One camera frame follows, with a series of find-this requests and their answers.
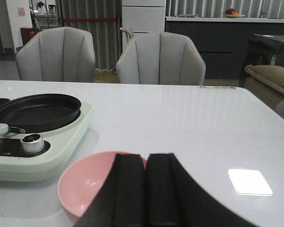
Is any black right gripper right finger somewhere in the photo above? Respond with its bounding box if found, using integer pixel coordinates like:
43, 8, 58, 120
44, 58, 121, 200
146, 153, 253, 227

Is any grey left chair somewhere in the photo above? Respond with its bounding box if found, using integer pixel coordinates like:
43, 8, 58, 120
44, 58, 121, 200
16, 26, 96, 83

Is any beige sofa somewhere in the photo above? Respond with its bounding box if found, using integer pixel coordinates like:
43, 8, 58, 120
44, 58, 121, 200
244, 65, 284, 109

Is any silver right control knob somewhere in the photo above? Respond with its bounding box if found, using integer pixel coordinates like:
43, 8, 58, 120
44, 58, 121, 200
20, 133, 45, 155

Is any white cabinet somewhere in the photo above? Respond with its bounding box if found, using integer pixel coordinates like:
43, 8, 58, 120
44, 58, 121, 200
121, 0, 167, 54

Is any pink bowl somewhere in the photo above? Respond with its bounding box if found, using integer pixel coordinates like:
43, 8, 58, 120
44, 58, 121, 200
56, 150, 148, 225

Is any fruit plate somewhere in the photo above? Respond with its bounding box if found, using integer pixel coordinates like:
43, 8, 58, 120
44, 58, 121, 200
225, 8, 245, 18

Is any black round frying pan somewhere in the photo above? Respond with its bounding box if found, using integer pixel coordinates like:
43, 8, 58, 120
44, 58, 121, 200
0, 94, 81, 134

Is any grey chair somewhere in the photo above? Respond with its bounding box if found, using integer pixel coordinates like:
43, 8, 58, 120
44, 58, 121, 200
116, 32, 206, 86
16, 26, 96, 83

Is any mint green breakfast maker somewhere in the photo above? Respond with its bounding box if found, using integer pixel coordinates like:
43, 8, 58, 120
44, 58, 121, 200
0, 102, 93, 182

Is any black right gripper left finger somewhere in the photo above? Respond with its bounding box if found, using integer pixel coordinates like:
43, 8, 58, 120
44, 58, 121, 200
74, 154, 145, 227

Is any black appliance box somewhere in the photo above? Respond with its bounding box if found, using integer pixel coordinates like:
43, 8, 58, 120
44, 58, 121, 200
239, 34, 284, 87

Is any red bin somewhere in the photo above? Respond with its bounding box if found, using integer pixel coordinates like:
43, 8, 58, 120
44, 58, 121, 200
20, 27, 36, 46

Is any dark kitchen counter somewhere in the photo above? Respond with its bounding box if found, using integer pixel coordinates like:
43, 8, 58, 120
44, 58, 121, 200
165, 17, 284, 80

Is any grey right chair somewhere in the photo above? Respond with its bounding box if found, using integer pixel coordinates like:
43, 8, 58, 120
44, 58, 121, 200
116, 32, 206, 86

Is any metal shelf rack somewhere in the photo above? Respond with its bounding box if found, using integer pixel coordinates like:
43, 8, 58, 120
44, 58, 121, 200
28, 0, 60, 32

